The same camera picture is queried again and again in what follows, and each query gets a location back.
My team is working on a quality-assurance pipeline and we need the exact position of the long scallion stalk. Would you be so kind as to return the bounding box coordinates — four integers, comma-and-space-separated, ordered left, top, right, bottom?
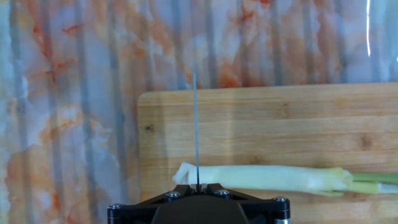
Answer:
172, 162, 398, 197

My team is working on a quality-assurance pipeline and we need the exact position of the orange marble pattern mat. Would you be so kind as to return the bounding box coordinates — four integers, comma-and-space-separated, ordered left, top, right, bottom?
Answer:
0, 0, 398, 224

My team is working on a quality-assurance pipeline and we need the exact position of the wooden cutting board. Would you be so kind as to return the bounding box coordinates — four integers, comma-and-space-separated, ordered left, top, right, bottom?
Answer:
137, 82, 398, 224

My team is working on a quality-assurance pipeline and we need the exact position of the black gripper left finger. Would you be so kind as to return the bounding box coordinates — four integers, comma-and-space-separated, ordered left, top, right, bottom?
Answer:
107, 183, 195, 224

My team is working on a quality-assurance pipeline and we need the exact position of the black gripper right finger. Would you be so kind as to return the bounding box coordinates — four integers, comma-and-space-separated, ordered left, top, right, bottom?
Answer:
201, 182, 292, 224

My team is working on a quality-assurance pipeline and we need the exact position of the steel kitchen knife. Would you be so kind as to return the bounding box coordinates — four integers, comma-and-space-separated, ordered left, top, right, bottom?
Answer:
192, 70, 201, 191

